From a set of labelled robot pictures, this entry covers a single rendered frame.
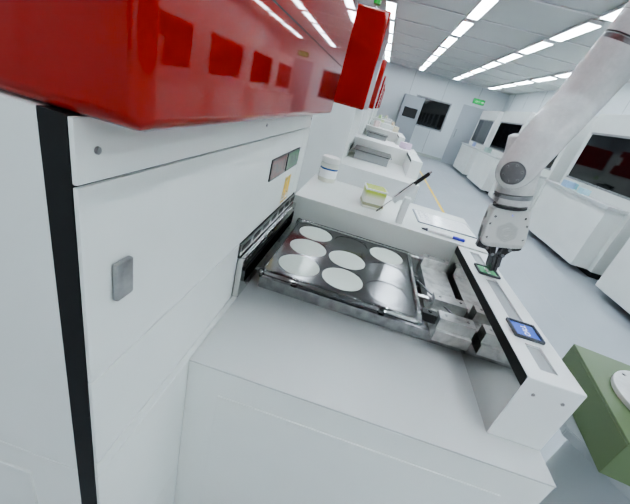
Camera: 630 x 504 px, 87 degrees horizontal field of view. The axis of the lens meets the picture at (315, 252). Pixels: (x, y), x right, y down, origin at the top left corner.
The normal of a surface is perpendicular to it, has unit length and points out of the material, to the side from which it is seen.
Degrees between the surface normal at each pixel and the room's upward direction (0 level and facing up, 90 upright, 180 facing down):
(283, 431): 90
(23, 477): 90
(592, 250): 90
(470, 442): 0
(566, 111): 49
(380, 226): 90
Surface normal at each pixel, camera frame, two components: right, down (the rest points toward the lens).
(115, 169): 0.95, 0.30
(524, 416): -0.18, 0.40
